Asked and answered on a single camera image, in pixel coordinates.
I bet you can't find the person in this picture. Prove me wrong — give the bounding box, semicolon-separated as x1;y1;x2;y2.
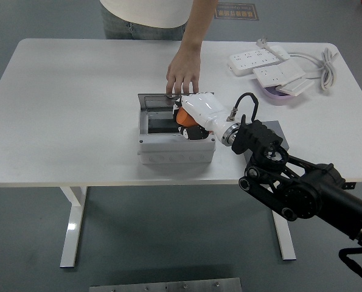
100;0;194;41

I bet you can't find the person's left hand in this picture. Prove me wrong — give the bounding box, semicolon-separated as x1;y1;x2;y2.
165;48;201;97

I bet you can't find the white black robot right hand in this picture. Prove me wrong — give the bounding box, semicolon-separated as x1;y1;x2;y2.
172;92;230;141

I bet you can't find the grey metal plate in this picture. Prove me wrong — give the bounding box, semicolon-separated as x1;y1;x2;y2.
88;277;243;292

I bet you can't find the orange cylindrical battery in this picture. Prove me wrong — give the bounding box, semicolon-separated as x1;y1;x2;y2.
176;106;200;127

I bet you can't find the white power strip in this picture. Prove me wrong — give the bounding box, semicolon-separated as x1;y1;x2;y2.
227;44;290;77

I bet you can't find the dark floor sign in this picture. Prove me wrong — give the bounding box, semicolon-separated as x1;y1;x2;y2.
214;2;259;21

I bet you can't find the transparent hinged box lid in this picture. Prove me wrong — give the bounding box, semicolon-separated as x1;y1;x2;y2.
137;92;215;112

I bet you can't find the grey cube holder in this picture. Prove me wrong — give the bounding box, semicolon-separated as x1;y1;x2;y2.
242;120;291;162

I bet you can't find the white power cable with plug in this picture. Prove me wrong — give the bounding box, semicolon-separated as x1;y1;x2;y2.
255;36;339;91

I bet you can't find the white table leg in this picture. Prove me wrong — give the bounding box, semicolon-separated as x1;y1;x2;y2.
271;211;297;261
60;186;89;268

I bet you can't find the white wall socket panel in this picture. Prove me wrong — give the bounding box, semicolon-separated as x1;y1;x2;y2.
252;64;288;88

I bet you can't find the purple plastic bowl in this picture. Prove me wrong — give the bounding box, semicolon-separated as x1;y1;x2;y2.
255;78;303;100

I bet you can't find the white wall switch panel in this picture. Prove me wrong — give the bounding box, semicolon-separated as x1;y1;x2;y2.
277;59;306;82
277;78;315;97

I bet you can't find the grey plastic junction box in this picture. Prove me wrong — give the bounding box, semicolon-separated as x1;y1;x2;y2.
137;109;217;165

